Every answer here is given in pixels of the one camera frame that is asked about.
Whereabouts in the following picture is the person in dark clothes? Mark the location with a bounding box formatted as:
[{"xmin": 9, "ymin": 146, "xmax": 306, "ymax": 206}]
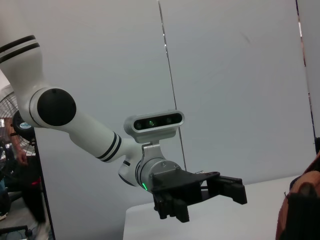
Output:
[{"xmin": 8, "ymin": 122, "xmax": 51, "ymax": 240}]

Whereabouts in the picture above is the black standing fan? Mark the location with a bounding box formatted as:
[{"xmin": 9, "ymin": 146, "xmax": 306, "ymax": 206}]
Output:
[{"xmin": 0, "ymin": 90, "xmax": 38, "ymax": 157}]

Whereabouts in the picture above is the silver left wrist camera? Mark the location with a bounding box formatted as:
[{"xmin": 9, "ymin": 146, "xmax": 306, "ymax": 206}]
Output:
[{"xmin": 124, "ymin": 109, "xmax": 186, "ymax": 145}]

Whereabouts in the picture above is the black office chair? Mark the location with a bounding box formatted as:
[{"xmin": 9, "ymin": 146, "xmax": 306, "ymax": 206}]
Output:
[{"xmin": 0, "ymin": 189, "xmax": 33, "ymax": 238}]

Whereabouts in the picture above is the black bag with orange straps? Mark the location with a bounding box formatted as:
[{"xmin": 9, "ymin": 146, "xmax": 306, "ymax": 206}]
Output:
[{"xmin": 274, "ymin": 136, "xmax": 320, "ymax": 240}]

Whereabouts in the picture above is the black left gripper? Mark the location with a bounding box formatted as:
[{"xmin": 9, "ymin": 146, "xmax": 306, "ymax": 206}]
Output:
[{"xmin": 149, "ymin": 169, "xmax": 248, "ymax": 223}]

